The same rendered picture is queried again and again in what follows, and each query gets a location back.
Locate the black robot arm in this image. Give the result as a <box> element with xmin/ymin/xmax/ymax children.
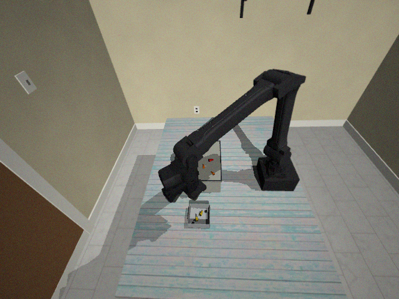
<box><xmin>158</xmin><ymin>69</ymin><xmax>306</xmax><ymax>203</ymax></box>

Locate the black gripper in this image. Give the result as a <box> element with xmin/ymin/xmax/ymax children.
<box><xmin>182</xmin><ymin>176</ymin><xmax>206</xmax><ymax>201</ymax></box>

